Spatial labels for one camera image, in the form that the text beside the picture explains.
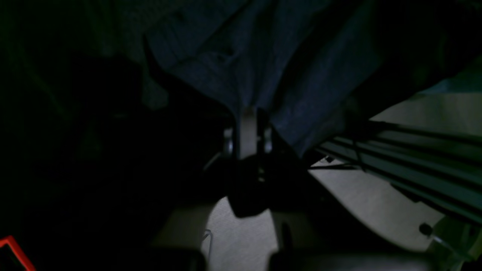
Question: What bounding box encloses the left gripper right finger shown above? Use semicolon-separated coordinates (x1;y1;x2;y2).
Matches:
257;108;273;155

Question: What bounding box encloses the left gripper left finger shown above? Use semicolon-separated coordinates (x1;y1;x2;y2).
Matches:
222;107;258;160

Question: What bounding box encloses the dark navy t-shirt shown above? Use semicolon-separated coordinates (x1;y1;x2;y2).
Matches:
144;0;481;156

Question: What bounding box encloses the orange clamp far left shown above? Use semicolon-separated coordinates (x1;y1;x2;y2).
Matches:
0;235;36;271

